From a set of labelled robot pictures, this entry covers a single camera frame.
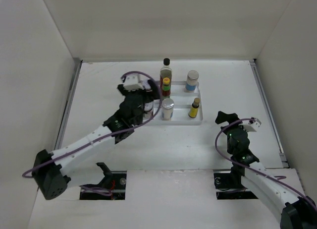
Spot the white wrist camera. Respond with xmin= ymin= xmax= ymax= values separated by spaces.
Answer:
xmin=122 ymin=74 xmax=143 ymax=91
xmin=241 ymin=117 xmax=262 ymax=132

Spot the red lid spice jar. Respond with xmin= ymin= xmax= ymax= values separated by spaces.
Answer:
xmin=143 ymin=102 xmax=154 ymax=119
xmin=143 ymin=81 xmax=153 ymax=92

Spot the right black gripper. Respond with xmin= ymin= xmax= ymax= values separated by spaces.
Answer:
xmin=215 ymin=111 xmax=251 ymax=154

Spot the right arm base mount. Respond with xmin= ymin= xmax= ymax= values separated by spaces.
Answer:
xmin=213 ymin=166 xmax=257 ymax=200

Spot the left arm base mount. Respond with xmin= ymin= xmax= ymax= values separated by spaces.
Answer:
xmin=79 ymin=162 xmax=127 ymax=201

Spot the blue label white powder jar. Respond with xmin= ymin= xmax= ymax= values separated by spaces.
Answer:
xmin=185 ymin=70 xmax=199 ymax=92

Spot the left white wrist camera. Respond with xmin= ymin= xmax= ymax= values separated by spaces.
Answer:
xmin=122 ymin=74 xmax=143 ymax=91

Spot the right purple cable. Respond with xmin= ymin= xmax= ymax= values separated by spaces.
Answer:
xmin=214 ymin=118 xmax=317 ymax=206

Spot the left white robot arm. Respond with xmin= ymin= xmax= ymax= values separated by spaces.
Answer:
xmin=31 ymin=79 xmax=160 ymax=200

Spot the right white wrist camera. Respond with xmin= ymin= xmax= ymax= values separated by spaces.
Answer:
xmin=241 ymin=117 xmax=262 ymax=132

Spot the red chili sauce bottle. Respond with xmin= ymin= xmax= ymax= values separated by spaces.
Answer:
xmin=161 ymin=77 xmax=171 ymax=98

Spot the small yellow label bottle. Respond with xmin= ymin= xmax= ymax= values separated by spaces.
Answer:
xmin=188 ymin=98 xmax=201 ymax=118

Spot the silver lid clear jar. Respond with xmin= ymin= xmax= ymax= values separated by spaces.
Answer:
xmin=161 ymin=98 xmax=174 ymax=120

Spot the white divided organizer tray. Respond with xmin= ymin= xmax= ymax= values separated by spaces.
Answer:
xmin=146 ymin=81 xmax=203 ymax=126

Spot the tall dark sauce bottle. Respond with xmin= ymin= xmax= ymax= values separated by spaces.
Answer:
xmin=159 ymin=58 xmax=172 ymax=89

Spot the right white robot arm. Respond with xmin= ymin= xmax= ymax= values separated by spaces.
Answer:
xmin=215 ymin=111 xmax=317 ymax=229

